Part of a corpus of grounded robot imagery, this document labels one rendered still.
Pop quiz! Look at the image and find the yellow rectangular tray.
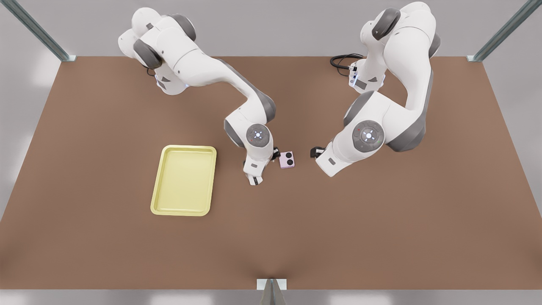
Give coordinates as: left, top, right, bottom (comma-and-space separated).
150, 145, 217, 217

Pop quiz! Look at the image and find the silver frame post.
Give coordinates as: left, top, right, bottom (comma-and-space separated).
467, 0, 542, 63
257, 278, 288, 305
0, 0, 77, 63

